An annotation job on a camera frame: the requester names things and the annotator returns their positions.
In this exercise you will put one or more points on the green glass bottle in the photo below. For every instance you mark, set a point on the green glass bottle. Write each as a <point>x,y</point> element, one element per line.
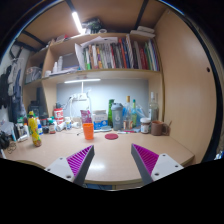
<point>109,111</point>

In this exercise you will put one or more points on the black box device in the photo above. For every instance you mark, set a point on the black box device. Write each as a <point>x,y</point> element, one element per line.
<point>34,109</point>

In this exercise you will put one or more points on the green-capped slim bottle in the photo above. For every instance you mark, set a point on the green-capped slim bottle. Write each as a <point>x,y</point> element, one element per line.
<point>134,115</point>

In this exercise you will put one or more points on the flat round red coaster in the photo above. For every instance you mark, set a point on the flat round red coaster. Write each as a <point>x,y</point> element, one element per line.
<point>111,136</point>

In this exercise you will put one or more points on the brown mug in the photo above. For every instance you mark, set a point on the brown mug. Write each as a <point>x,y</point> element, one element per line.
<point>156,128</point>

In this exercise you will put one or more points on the white wall power outlet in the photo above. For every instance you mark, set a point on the white wall power outlet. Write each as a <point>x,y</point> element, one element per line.
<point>79,97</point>

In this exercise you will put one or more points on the plain white pill bottle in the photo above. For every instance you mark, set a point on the plain white pill bottle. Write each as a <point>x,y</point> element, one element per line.
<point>61,126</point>

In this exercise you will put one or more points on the gold-capped clear bottle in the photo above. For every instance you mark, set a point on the gold-capped clear bottle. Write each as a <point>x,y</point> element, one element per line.
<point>127,115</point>

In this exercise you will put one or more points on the ceiling light tube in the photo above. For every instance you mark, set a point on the ceiling light tube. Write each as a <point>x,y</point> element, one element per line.
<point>77,22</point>

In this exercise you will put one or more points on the yellow drink bottle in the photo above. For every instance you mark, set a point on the yellow drink bottle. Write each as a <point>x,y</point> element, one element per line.
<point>34,130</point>

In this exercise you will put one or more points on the orange plastic cup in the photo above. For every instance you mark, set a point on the orange plastic cup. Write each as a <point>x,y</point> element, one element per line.
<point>88,131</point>

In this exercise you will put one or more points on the hanging clothes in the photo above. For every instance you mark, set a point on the hanging clothes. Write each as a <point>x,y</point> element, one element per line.
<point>10,83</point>

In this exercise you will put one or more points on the red and white can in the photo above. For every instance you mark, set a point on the red and white can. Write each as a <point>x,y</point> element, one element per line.
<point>58,115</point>

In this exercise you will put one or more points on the dark bottle with green cap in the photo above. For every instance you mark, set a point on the dark bottle with green cap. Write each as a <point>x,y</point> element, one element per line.
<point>52,127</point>

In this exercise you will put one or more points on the tall clear glass bottle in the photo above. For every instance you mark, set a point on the tall clear glass bottle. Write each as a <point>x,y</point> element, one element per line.
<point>153,110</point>

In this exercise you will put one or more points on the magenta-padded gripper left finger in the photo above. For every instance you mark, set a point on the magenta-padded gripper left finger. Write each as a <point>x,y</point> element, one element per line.
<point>58,166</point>

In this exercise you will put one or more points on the small magenta box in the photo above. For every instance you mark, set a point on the small magenta box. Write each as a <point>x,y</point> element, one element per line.
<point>85,116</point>

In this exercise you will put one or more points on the white led desk lamp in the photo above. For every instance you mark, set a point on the white led desk lamp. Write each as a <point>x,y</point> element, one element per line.
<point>81,80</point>

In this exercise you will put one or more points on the white pill bottle blue label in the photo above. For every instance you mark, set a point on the white pill bottle blue label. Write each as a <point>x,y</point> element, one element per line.
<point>68,123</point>

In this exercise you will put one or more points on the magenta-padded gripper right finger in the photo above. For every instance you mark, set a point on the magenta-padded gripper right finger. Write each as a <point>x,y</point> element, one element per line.
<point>165,165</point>

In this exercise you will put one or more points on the brown jar with white lid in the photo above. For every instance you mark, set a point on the brown jar with white lid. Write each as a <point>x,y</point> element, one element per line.
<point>145,126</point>

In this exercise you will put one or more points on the blue plastic bag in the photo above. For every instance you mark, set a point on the blue plastic bag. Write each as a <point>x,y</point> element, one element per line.
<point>141,115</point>

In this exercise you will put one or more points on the grey shaker bottle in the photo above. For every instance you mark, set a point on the grey shaker bottle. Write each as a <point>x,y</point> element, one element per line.
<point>117,116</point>

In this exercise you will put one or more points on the black headphones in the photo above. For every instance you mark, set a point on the black headphones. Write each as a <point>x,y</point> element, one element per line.
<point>4,140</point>

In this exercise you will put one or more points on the wooden shelf unit with books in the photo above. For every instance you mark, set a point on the wooden shelf unit with books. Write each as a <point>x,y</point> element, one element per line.
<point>110,74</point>

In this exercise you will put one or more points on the white and blue carton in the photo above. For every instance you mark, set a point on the white and blue carton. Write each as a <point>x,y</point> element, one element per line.
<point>99,120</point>

